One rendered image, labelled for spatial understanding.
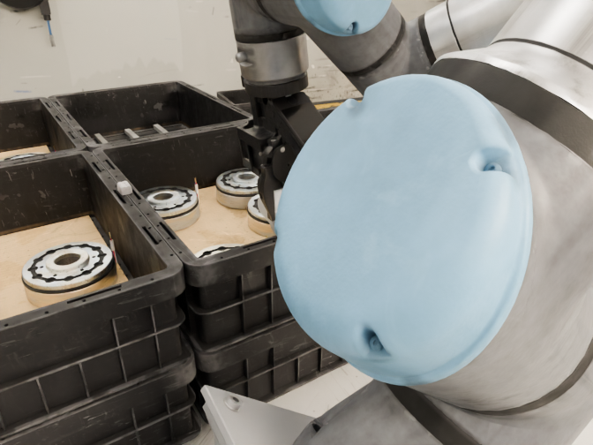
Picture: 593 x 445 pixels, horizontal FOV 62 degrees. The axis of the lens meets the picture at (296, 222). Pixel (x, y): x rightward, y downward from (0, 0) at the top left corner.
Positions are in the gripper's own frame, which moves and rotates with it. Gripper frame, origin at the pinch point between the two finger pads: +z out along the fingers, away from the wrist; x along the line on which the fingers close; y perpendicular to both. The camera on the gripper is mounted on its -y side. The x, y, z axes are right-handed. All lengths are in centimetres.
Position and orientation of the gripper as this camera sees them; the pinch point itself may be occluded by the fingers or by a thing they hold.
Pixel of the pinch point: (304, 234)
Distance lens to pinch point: 63.7
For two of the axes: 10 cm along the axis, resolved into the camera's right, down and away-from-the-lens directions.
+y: -5.5, -3.9, 7.4
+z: 1.1, 8.5, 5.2
